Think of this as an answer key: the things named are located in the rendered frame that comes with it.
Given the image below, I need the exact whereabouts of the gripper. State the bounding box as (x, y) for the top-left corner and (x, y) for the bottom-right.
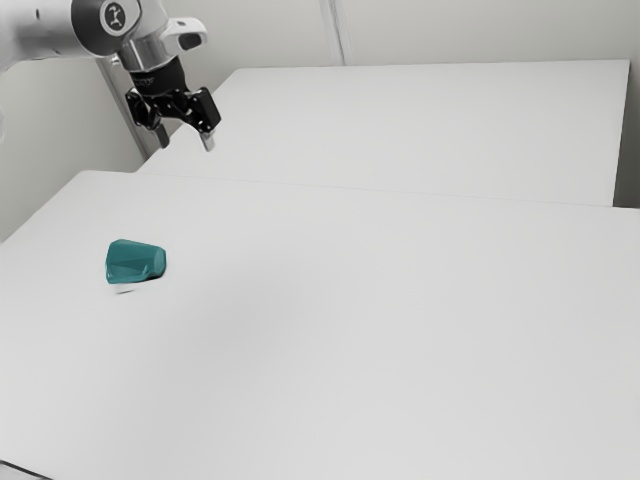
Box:
(124, 56), (223, 153)

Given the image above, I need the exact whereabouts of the teal faceted mug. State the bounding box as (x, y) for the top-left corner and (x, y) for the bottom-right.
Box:
(104, 238), (168, 286)

